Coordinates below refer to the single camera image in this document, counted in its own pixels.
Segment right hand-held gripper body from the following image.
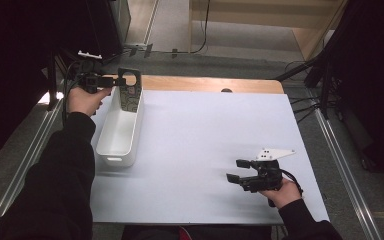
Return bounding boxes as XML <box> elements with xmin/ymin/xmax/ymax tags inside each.
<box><xmin>243</xmin><ymin>148</ymin><xmax>296</xmax><ymax>194</ymax></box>

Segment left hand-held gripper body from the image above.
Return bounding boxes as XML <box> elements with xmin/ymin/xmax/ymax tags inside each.
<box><xmin>74</xmin><ymin>50</ymin><xmax>103</xmax><ymax>94</ymax></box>

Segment dark grey object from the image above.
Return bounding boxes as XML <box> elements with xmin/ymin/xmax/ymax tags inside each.
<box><xmin>117</xmin><ymin>67</ymin><xmax>143</xmax><ymax>113</ymax></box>

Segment white plastic container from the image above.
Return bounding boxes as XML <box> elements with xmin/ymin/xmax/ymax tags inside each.
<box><xmin>95</xmin><ymin>83</ymin><xmax>145</xmax><ymax>168</ymax></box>

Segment person's right hand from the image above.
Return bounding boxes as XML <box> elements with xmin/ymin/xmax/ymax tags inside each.
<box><xmin>259</xmin><ymin>178</ymin><xmax>303</xmax><ymax>209</ymax></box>

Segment person's left hand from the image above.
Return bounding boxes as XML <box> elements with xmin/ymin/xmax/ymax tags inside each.
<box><xmin>67</xmin><ymin>86</ymin><xmax>113</xmax><ymax>118</ymax></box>

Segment black cabinet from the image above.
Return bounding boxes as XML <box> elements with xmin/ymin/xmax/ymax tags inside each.
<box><xmin>84</xmin><ymin>0</ymin><xmax>132</xmax><ymax>65</ymax></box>

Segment white table cover sheet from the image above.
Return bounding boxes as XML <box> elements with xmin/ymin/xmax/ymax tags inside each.
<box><xmin>89</xmin><ymin>89</ymin><xmax>331</xmax><ymax>226</ymax></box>

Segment black curtain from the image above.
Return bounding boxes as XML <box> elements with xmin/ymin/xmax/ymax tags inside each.
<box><xmin>323</xmin><ymin>0</ymin><xmax>384</xmax><ymax>184</ymax></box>
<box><xmin>0</xmin><ymin>0</ymin><xmax>91</xmax><ymax>166</ymax></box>

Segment black metal stand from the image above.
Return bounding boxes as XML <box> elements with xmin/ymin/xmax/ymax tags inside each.
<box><xmin>274</xmin><ymin>56</ymin><xmax>336</xmax><ymax>119</ymax></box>

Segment wooden shelf unit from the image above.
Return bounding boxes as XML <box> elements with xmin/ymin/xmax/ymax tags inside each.
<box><xmin>188</xmin><ymin>0</ymin><xmax>349</xmax><ymax>62</ymax></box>

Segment left hand-held gripper black cable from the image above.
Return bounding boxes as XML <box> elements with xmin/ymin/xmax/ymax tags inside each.
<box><xmin>61</xmin><ymin>59</ymin><xmax>83</xmax><ymax>124</ymax></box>

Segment hand-held gripper black cable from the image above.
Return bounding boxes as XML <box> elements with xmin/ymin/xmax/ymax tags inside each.
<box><xmin>279</xmin><ymin>168</ymin><xmax>305</xmax><ymax>198</ymax></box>
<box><xmin>61</xmin><ymin>59</ymin><xmax>83</xmax><ymax>124</ymax></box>

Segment right hand-held gripper black cable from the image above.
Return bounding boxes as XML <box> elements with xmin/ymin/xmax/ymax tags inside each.
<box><xmin>279</xmin><ymin>168</ymin><xmax>305</xmax><ymax>198</ymax></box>

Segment black floor cables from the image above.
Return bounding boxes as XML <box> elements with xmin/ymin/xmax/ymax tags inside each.
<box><xmin>289</xmin><ymin>94</ymin><xmax>326</xmax><ymax>125</ymax></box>

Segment metal floor rail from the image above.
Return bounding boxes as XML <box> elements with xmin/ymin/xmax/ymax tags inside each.
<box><xmin>0</xmin><ymin>99</ymin><xmax>65</xmax><ymax>240</ymax></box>
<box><xmin>313</xmin><ymin>108</ymin><xmax>383</xmax><ymax>240</ymax></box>

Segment black hanging cable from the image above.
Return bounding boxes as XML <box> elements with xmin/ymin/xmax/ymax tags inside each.
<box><xmin>191</xmin><ymin>0</ymin><xmax>212</xmax><ymax>55</ymax></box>

